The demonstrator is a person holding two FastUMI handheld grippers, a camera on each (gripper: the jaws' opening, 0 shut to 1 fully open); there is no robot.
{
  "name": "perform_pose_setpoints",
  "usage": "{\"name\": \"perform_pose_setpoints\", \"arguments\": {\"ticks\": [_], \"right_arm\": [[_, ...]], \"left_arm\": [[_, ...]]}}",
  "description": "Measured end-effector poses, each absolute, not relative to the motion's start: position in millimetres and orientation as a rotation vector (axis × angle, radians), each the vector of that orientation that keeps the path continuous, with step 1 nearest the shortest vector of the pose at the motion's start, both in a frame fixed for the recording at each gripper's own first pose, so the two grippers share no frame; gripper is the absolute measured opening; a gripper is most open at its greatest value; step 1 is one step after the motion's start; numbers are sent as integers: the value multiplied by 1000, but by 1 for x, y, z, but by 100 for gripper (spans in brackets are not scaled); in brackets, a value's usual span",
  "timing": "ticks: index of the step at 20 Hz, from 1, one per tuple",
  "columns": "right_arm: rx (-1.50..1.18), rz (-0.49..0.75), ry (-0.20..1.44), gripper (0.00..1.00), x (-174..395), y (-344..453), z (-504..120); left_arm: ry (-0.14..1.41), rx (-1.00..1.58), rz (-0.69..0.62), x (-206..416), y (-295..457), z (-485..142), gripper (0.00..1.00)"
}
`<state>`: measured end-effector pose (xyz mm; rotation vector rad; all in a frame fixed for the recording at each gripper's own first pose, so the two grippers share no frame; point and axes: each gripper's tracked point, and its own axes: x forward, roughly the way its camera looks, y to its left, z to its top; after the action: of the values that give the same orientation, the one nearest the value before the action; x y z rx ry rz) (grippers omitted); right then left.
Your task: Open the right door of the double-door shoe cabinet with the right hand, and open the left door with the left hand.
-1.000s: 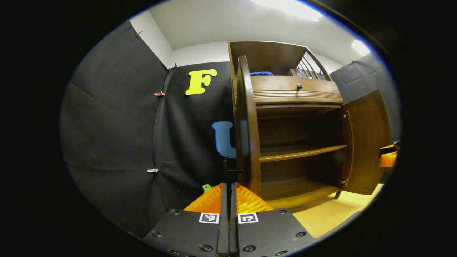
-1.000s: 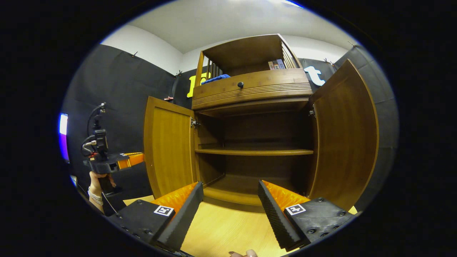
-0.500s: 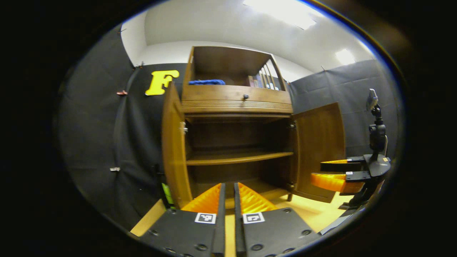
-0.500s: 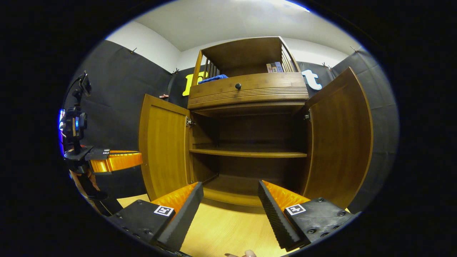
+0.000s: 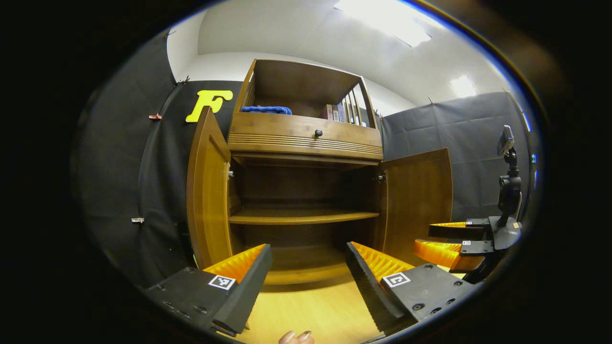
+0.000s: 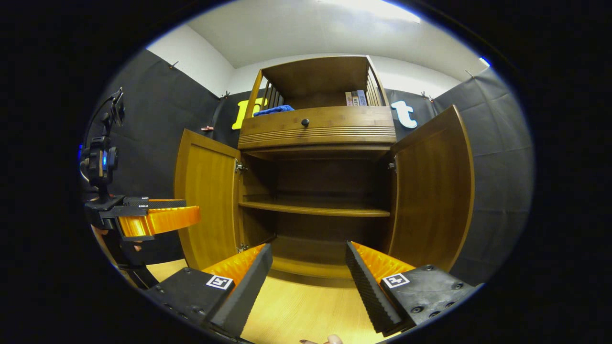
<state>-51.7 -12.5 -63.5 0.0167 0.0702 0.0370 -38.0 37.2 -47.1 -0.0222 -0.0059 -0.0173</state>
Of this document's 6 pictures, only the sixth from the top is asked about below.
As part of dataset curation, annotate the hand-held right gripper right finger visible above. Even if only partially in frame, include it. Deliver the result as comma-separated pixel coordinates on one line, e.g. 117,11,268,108
345,241,476,336

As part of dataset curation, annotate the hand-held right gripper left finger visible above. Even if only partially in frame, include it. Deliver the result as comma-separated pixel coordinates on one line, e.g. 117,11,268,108
146,243,273,339

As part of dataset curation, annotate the wooden shoe cabinet door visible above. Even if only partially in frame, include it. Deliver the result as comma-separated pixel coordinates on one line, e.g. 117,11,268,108
174,129,245,270
386,105,475,273

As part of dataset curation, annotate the wooden inner cabinet shelf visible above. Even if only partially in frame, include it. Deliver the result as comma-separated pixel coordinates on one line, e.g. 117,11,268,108
239,200,391,218

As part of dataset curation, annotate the wooden cabinet drawer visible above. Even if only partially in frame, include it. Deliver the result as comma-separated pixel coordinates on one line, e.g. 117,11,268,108
238,106,397,150

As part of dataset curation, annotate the blue folded cloth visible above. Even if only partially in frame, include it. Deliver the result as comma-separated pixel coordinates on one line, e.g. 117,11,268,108
252,105,295,117

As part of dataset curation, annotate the large ceiling light panel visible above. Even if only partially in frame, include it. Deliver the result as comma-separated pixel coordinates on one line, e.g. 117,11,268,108
318,0,421,24

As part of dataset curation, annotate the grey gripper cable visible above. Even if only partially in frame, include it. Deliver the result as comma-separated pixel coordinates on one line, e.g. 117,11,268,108
85,96,118,144

